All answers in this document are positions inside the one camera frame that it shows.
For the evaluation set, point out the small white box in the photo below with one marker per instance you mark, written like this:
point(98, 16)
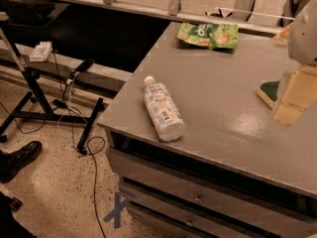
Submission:
point(41, 52)

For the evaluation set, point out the black leather shoe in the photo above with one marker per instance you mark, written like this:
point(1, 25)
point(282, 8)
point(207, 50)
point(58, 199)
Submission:
point(11, 163)

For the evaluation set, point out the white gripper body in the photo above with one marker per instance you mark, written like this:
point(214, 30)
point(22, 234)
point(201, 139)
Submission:
point(304, 39)

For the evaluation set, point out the green yellow sponge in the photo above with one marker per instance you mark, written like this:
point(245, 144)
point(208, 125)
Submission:
point(267, 92)

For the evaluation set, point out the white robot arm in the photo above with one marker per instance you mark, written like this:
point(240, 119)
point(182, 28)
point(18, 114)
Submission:
point(302, 44)

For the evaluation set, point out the clear plastic water bottle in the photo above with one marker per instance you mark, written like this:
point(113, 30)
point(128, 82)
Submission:
point(163, 112)

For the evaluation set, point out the black metal stand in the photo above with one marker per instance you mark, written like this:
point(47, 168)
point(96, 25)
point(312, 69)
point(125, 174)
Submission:
point(36, 92)

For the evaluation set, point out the black smartphone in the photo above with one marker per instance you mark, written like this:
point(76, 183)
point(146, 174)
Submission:
point(85, 65)

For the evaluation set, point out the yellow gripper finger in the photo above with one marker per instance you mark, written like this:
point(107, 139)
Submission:
point(296, 92)

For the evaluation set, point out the grey drawer cabinet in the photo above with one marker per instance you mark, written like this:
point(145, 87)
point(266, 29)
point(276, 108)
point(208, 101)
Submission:
point(232, 174)

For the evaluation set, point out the green snack bag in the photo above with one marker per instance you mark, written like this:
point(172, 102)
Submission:
point(211, 36)

